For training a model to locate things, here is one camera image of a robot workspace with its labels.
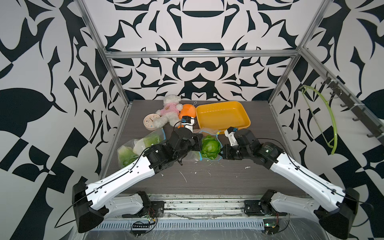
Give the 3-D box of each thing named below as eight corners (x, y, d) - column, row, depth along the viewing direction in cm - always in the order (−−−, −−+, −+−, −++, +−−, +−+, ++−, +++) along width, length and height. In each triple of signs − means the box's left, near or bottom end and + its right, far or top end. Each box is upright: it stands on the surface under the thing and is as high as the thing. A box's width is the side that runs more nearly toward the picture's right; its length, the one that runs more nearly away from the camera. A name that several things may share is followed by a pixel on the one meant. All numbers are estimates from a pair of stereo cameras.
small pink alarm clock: (142, 130, 105) (140, 127, 102) (145, 116, 113) (144, 113, 110) (157, 130, 105) (156, 127, 102) (159, 116, 113) (159, 113, 110)
